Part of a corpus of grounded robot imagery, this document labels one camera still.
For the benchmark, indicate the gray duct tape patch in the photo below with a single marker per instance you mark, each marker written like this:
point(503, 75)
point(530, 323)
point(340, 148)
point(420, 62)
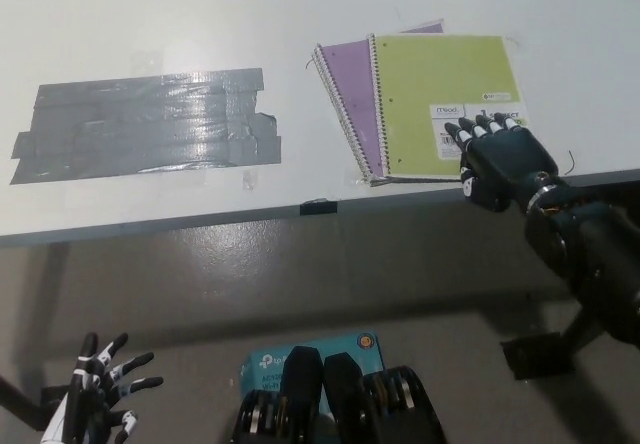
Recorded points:
point(145, 124)

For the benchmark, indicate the green spiral notebook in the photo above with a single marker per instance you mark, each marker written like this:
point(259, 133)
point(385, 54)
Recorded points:
point(425, 79)

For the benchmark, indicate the purple spiral notebook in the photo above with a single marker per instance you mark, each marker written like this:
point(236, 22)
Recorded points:
point(350, 79)

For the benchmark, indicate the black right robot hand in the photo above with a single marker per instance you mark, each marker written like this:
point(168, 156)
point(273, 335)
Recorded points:
point(505, 159)

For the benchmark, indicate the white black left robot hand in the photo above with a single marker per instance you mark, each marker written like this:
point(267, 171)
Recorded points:
point(87, 389)

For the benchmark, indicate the small clear tape piece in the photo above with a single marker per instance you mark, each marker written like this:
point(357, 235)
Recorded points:
point(249, 180)

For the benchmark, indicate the teal router box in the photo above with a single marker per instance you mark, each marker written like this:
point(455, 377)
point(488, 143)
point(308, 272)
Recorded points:
point(265, 364)

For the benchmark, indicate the small black tape piece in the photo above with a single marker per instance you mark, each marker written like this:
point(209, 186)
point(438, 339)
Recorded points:
point(319, 207)

